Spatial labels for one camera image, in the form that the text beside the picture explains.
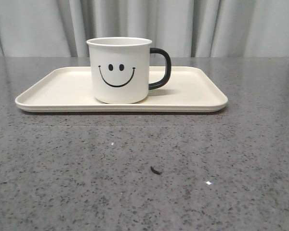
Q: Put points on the white smiley mug black handle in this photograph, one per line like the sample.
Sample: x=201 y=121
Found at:
x=120 y=68

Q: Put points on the small black debris scrap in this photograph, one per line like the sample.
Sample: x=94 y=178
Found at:
x=155 y=171

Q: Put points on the cream rectangular tray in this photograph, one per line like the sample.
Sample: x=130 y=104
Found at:
x=69 y=89

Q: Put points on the grey curtain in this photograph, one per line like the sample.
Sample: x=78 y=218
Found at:
x=184 y=28

